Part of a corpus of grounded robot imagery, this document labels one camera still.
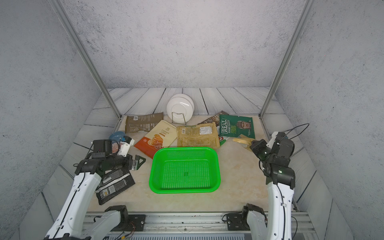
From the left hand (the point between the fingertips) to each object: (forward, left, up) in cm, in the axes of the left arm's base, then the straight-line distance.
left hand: (139, 157), depth 76 cm
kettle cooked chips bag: (+2, -53, +9) cm, 53 cm away
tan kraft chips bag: (+27, -34, -17) cm, 47 cm away
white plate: (+41, -18, -4) cm, 45 cm away
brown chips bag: (+41, -44, -14) cm, 62 cm away
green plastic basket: (+1, -24, -18) cm, 30 cm away
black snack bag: (-6, +18, -17) cm, 25 cm away
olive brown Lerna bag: (+40, +10, -17) cm, 45 cm away
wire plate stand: (+38, -18, -6) cm, 42 cm away
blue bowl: (+26, +25, -15) cm, 40 cm away
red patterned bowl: (-4, +5, +15) cm, 16 cm away
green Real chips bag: (+33, -57, -15) cm, 68 cm away
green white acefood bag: (+23, -48, -17) cm, 56 cm away
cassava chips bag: (+27, -5, -17) cm, 32 cm away
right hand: (+2, -55, +11) cm, 56 cm away
